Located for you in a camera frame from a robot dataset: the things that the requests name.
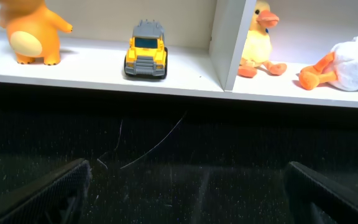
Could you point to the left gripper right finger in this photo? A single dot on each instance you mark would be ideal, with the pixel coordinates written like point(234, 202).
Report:
point(325, 199)

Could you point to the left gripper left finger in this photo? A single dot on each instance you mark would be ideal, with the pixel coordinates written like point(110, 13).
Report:
point(42, 199)

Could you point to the yellow rubber duck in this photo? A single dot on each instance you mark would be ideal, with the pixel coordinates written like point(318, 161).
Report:
point(33, 34)

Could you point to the grey and yellow toy truck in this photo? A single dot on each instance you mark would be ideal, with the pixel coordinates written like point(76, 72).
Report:
point(146, 53)

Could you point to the white plush duck yellow hat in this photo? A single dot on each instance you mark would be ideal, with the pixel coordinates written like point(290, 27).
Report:
point(353, 68)

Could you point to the white shelf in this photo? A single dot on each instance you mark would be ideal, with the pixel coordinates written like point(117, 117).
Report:
point(98, 65)

